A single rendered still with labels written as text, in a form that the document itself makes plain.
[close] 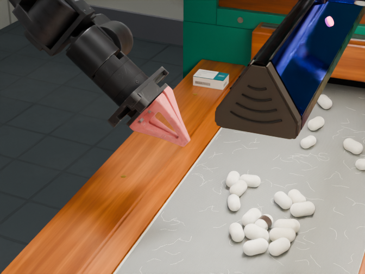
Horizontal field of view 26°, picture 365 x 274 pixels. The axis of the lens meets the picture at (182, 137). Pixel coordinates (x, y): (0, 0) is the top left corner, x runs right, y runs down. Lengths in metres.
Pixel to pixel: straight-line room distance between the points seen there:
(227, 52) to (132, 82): 0.56
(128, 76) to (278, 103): 0.39
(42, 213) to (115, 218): 1.43
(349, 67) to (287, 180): 0.31
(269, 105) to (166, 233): 0.44
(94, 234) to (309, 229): 0.30
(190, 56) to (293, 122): 0.92
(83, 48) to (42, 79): 2.39
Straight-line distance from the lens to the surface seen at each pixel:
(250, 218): 1.12
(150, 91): 1.05
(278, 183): 1.24
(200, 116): 1.38
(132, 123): 1.08
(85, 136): 2.95
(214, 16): 1.58
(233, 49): 1.59
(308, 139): 1.33
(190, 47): 1.62
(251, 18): 1.55
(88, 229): 1.09
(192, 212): 1.16
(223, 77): 1.48
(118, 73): 1.06
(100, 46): 1.07
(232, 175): 1.22
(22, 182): 2.70
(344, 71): 1.48
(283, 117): 0.72
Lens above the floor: 1.38
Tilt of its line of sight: 28 degrees down
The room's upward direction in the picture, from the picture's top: straight up
